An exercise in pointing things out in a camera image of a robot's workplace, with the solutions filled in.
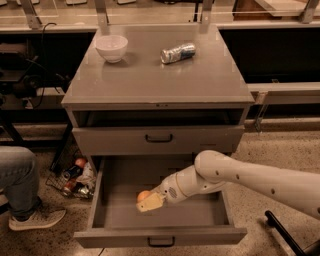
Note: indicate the black drawer handle upper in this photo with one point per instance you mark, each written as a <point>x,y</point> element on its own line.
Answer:
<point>158,139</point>

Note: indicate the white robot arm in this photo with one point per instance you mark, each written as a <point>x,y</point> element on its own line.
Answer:
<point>211,170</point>

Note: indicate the black drawer handle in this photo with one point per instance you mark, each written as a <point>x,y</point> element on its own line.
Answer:
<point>158,139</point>
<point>161,242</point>

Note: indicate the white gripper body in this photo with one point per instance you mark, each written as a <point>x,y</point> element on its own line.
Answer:
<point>168,188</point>

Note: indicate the crushed silver blue can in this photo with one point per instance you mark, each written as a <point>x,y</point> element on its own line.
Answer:
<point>178,53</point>

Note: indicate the white sneaker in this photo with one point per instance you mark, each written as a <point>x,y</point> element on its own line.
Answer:
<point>42,218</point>

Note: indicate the orange fruit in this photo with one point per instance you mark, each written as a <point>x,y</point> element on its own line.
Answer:
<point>143,195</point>

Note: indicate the grey drawer cabinet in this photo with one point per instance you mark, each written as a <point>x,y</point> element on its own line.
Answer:
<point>140,91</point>

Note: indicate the black drawer handle lower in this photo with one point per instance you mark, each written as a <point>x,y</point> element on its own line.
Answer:
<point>161,242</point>

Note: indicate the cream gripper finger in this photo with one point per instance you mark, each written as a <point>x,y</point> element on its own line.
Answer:
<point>152,202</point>

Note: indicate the black chair base leg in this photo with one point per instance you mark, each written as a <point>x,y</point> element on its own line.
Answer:
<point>311,250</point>

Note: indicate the wire basket of cans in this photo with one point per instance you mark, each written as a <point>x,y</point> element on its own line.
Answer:
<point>77,181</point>

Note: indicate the person leg in jeans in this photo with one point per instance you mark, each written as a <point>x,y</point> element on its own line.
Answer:
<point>19,180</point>

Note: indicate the open grey drawer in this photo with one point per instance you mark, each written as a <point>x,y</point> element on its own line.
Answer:
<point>114,220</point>

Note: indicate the closed grey upper drawer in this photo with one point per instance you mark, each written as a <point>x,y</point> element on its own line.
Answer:
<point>131,141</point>

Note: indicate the white ceramic bowl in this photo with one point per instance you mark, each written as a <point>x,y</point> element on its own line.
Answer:
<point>111,47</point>

